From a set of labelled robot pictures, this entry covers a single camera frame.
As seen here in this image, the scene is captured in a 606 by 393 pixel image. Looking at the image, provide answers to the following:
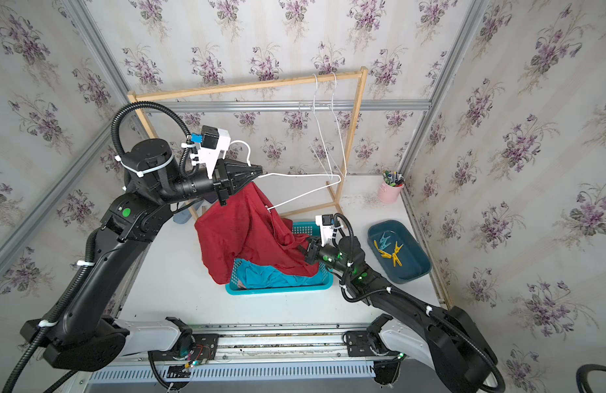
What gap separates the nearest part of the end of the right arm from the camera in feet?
2.20

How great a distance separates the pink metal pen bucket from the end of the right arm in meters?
0.49

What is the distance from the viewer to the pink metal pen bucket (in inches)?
41.5
